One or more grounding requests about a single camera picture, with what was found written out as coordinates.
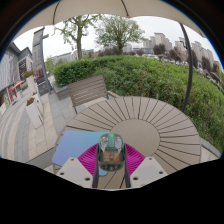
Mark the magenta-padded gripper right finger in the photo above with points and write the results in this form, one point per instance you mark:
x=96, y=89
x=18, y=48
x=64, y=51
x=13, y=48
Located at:
x=146, y=171

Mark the leafy green tree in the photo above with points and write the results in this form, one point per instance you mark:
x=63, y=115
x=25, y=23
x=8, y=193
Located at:
x=118, y=31

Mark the grey sign pillar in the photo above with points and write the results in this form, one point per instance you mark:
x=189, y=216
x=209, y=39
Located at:
x=40, y=60

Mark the beige parasol canopy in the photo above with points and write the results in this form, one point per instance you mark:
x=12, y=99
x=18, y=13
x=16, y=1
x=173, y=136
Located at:
x=110, y=8

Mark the green hedge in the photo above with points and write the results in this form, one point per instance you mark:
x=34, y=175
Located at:
x=156, y=80

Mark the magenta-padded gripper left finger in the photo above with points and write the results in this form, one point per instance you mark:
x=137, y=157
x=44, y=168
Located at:
x=75, y=171

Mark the transparent green computer mouse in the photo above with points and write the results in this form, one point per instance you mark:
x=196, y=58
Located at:
x=111, y=153

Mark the dark curved parasol pole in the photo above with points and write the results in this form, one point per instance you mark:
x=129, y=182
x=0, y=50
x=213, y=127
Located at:
x=189, y=73

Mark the tall white flower planter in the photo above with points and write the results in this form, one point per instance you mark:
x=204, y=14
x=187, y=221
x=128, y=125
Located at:
x=34, y=113
x=30, y=83

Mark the grey storefront building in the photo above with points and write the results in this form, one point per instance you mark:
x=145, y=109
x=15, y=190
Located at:
x=11, y=73

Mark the blue mouse pad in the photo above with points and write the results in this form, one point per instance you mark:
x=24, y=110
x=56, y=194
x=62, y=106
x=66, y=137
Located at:
x=71, y=146

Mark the distant apartment buildings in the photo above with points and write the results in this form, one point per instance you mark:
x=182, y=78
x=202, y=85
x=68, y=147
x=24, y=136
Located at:
x=200, y=51

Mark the bare-trunk tree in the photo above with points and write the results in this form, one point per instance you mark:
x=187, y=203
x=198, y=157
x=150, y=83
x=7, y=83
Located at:
x=79, y=40

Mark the brown slatted chair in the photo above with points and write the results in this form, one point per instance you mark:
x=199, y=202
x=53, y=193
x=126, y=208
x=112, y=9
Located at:
x=87, y=91

